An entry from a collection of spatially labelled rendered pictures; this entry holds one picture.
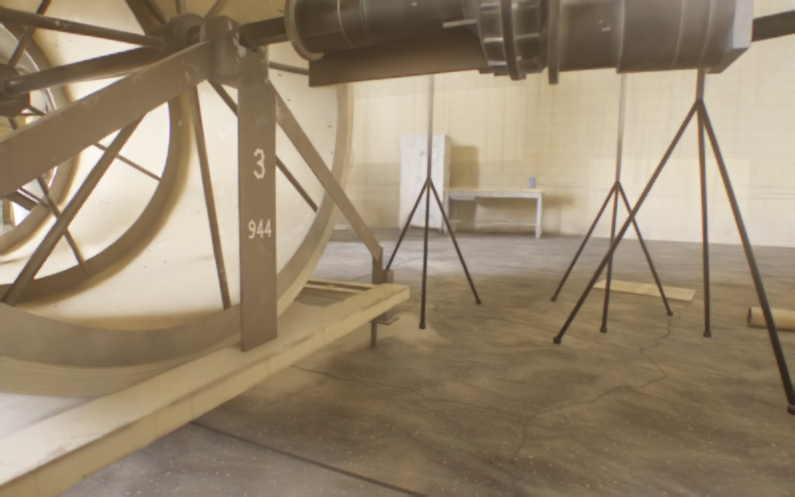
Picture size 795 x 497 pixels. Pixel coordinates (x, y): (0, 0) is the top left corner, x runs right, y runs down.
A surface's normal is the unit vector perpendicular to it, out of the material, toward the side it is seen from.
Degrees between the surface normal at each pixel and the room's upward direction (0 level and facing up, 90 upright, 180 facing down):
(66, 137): 90
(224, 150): 80
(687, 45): 131
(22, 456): 0
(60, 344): 90
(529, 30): 143
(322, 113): 91
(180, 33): 90
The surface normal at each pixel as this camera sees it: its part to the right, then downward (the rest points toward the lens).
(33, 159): 0.92, 0.07
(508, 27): -0.28, 0.80
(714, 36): -0.33, 0.63
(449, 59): -0.39, 0.09
